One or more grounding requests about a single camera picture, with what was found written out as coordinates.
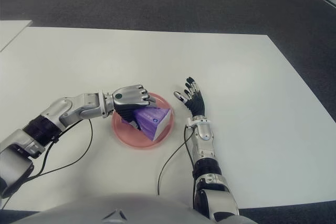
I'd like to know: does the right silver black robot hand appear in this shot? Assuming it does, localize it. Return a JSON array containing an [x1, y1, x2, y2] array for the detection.
[[173, 76, 206, 118]]

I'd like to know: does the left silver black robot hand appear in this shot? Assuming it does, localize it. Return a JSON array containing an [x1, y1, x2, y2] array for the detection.
[[111, 83, 161, 131]]

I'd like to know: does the purple tissue paper pack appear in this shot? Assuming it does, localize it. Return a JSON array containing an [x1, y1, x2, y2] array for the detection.
[[120, 106, 172, 142]]

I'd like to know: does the pink round plate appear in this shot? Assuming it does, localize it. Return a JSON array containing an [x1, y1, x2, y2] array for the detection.
[[111, 91, 175, 151]]

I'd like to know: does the silver robot torso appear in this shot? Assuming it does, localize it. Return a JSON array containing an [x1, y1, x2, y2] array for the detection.
[[15, 194, 211, 224]]

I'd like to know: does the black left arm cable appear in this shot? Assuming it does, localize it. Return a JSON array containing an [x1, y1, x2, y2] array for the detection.
[[25, 119, 94, 180]]

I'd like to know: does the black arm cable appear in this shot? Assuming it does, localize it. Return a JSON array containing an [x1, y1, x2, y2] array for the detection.
[[25, 119, 94, 180], [156, 126, 196, 196]]

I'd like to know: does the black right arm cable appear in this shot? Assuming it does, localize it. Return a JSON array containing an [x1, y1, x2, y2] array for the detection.
[[156, 126, 196, 196]]

